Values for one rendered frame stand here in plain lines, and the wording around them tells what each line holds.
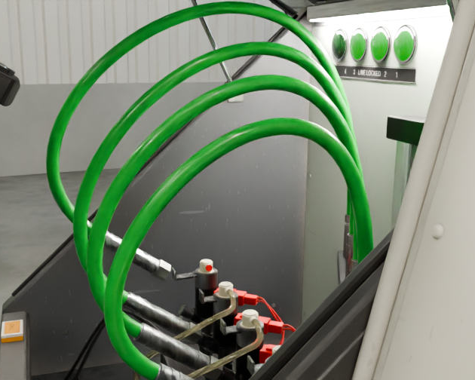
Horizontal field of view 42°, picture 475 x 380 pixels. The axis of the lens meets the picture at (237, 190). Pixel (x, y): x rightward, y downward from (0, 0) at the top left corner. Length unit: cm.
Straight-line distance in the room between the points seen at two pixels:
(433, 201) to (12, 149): 689
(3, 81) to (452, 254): 38
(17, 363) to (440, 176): 68
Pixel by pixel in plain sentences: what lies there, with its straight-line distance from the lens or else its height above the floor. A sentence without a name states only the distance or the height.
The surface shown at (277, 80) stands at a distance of 57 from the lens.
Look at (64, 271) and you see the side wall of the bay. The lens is 106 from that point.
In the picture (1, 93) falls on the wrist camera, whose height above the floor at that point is 133.
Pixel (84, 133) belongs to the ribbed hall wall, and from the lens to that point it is 728.
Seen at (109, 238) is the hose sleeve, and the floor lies 116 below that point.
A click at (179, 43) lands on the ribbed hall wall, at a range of 755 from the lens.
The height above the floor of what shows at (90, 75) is 134.
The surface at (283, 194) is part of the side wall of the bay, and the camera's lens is 112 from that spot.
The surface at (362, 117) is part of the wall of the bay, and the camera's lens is 95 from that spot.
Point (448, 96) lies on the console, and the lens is 41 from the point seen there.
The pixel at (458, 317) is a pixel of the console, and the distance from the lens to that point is 36.
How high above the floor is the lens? 137
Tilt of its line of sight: 13 degrees down
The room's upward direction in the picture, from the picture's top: 1 degrees clockwise
